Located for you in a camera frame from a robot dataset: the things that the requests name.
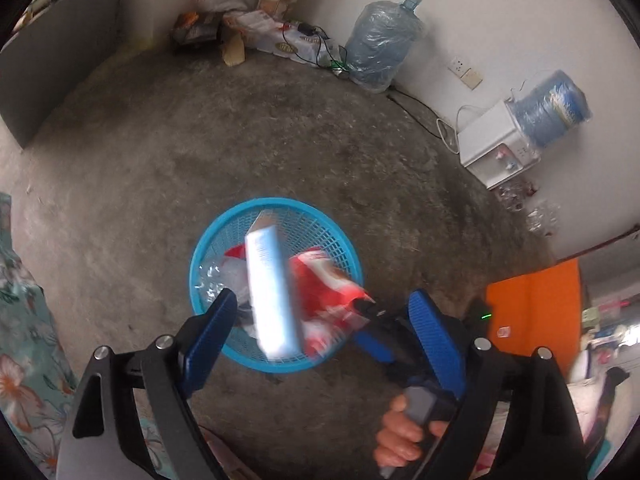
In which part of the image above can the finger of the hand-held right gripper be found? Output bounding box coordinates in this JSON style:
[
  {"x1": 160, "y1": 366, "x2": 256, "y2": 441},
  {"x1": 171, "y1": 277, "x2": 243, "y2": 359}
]
[
  {"x1": 350, "y1": 296, "x2": 401, "y2": 328},
  {"x1": 351, "y1": 325, "x2": 398, "y2": 365}
]

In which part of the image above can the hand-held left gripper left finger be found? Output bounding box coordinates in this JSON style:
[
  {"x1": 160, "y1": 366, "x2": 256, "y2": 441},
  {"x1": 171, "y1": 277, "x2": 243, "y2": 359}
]
[{"x1": 55, "y1": 287, "x2": 238, "y2": 480}]

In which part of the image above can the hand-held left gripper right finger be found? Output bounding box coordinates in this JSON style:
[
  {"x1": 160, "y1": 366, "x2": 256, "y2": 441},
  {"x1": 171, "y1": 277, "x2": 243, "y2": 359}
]
[{"x1": 407, "y1": 289, "x2": 587, "y2": 480}]

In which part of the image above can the red and white printed packet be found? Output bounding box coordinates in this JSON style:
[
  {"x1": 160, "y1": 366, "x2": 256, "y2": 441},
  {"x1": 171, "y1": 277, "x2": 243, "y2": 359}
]
[{"x1": 287, "y1": 247, "x2": 373, "y2": 356}]

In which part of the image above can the clear plastic bottle blue cap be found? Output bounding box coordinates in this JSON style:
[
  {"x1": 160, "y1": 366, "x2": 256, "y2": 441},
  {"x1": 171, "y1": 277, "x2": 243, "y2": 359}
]
[{"x1": 197, "y1": 257, "x2": 251, "y2": 306}]

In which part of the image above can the light blue carton box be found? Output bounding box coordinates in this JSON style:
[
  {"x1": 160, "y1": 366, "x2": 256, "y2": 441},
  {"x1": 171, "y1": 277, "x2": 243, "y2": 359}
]
[{"x1": 244, "y1": 210, "x2": 306, "y2": 361}]

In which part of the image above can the blue plastic mesh basket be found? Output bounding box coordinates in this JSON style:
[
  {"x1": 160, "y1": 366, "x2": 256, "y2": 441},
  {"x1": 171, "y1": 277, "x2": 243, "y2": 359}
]
[{"x1": 189, "y1": 197, "x2": 365, "y2": 375}]

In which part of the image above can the person's right hand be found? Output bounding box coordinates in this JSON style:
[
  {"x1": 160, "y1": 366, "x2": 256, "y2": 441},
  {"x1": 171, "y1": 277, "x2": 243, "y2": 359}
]
[{"x1": 374, "y1": 394, "x2": 451, "y2": 468}]

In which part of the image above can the orange board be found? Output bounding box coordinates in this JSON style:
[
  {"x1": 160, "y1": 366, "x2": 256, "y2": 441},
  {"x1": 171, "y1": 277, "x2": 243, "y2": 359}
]
[{"x1": 484, "y1": 257, "x2": 585, "y2": 381}]

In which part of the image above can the cluster of small glass cups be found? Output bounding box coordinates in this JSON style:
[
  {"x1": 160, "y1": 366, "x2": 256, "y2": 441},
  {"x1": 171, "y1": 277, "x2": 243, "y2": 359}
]
[{"x1": 495, "y1": 182, "x2": 563, "y2": 236}]

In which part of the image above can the floral turquoise blanket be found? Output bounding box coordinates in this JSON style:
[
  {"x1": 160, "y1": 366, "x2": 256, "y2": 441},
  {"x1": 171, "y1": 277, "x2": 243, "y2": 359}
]
[{"x1": 0, "y1": 192, "x2": 81, "y2": 480}]

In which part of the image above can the white water dispenser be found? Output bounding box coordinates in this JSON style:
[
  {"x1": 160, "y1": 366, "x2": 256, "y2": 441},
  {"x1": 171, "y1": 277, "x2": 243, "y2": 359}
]
[{"x1": 457, "y1": 99, "x2": 542, "y2": 191}]

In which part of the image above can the blue water dispenser jug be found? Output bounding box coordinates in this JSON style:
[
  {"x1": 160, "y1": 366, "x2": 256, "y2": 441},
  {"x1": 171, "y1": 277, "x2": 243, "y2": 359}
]
[{"x1": 505, "y1": 70, "x2": 593, "y2": 148}]

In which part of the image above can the large wrapped water jug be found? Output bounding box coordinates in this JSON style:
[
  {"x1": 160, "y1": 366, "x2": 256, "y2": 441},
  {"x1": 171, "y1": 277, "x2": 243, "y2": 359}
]
[{"x1": 344, "y1": 0, "x2": 426, "y2": 93}]

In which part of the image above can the brown cardboard piece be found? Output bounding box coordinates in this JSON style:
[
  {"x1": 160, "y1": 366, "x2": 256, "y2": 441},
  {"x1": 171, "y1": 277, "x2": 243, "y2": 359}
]
[{"x1": 220, "y1": 32, "x2": 247, "y2": 68}]

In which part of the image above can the long white printed box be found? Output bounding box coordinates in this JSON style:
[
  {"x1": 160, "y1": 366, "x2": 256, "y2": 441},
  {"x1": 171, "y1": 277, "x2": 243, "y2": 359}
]
[{"x1": 222, "y1": 10, "x2": 346, "y2": 67}]

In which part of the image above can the dark snack bag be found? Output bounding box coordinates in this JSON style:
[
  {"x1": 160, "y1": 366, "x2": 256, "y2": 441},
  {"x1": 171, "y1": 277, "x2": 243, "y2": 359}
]
[{"x1": 170, "y1": 10, "x2": 223, "y2": 53}]

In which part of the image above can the white cable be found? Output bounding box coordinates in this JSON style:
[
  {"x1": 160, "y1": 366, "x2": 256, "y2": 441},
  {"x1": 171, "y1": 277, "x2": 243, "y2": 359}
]
[{"x1": 435, "y1": 105, "x2": 481, "y2": 156}]

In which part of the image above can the black floor cable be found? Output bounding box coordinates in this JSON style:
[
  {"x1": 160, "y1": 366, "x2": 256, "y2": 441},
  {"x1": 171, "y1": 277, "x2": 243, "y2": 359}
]
[{"x1": 385, "y1": 87, "x2": 458, "y2": 143}]

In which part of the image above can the white wall socket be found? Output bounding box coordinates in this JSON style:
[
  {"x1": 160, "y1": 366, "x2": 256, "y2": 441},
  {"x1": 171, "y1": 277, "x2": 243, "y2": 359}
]
[{"x1": 447, "y1": 56, "x2": 483, "y2": 91}]

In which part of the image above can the black power cable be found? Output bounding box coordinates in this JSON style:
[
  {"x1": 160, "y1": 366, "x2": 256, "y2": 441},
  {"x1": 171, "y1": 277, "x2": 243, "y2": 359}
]
[{"x1": 280, "y1": 20, "x2": 351, "y2": 76}]

